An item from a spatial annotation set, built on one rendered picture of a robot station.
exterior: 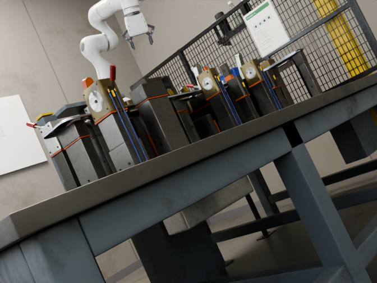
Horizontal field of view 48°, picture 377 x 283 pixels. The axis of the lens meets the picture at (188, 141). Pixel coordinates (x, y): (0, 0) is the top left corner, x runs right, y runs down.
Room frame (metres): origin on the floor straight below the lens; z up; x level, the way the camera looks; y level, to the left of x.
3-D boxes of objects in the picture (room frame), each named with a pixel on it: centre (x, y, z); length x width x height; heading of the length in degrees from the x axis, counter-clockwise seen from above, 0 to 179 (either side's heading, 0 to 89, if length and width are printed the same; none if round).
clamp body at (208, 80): (1.95, -0.22, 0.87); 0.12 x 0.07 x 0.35; 50
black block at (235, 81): (2.12, -0.35, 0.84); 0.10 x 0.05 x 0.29; 50
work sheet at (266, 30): (2.74, -0.77, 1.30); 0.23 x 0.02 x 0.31; 50
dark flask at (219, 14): (3.02, -0.59, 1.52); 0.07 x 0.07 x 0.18
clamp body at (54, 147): (1.70, 0.48, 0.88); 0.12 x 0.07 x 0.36; 50
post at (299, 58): (2.26, -0.73, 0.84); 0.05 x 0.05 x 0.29; 50
